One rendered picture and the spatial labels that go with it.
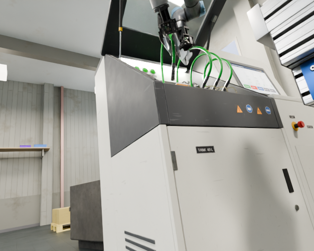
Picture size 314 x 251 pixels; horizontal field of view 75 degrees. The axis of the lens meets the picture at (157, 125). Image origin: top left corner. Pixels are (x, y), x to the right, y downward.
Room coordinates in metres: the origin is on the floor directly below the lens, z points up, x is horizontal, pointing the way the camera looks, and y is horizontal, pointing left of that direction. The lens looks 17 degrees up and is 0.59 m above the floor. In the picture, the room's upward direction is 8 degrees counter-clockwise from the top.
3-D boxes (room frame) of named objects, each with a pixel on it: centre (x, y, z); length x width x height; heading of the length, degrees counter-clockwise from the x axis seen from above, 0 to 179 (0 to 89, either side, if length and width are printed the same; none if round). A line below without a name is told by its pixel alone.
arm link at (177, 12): (0.98, -0.22, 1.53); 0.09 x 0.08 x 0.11; 69
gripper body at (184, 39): (0.97, -0.22, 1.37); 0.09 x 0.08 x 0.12; 30
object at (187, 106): (0.83, -0.30, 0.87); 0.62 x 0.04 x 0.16; 120
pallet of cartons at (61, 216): (5.28, 2.08, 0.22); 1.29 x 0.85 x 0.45; 125
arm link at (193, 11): (0.93, -0.30, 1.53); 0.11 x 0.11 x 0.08; 69
